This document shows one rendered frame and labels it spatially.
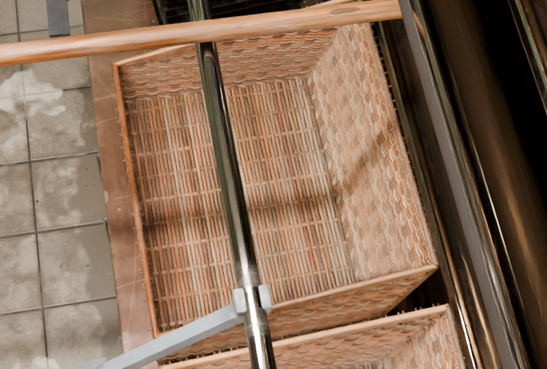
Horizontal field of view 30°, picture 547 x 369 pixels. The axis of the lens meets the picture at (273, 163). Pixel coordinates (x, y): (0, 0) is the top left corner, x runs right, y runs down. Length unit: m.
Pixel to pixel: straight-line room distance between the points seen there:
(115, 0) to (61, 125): 0.61
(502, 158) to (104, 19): 1.24
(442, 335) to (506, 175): 0.59
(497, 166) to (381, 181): 0.71
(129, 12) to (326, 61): 0.45
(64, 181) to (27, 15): 0.53
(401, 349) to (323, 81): 0.57
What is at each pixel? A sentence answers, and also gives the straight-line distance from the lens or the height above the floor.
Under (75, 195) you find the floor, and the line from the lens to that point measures 2.64.
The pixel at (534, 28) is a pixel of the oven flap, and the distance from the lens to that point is 1.15.
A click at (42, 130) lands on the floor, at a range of 2.74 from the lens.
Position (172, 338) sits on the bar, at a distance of 1.38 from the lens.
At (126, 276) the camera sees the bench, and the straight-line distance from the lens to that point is 1.92.
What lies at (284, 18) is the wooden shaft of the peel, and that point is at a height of 1.21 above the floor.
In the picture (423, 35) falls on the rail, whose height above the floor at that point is 1.43.
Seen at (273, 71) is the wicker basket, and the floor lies 0.63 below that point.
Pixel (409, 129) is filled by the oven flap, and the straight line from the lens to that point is 1.65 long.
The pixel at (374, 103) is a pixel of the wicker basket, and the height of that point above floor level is 0.81.
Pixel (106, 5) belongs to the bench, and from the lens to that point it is 2.22.
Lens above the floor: 2.38
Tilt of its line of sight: 63 degrees down
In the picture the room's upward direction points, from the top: 7 degrees clockwise
